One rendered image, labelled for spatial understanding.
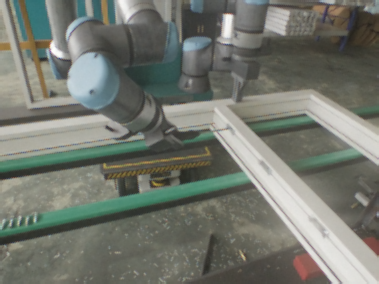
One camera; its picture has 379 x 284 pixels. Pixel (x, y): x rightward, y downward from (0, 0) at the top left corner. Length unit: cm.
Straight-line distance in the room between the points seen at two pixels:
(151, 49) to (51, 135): 40
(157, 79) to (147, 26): 100
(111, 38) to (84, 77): 12
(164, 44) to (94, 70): 19
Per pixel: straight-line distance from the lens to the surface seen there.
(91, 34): 58
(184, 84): 150
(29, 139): 85
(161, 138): 60
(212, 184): 69
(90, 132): 83
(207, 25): 448
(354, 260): 58
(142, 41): 59
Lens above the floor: 134
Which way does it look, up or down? 35 degrees down
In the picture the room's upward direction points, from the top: 4 degrees clockwise
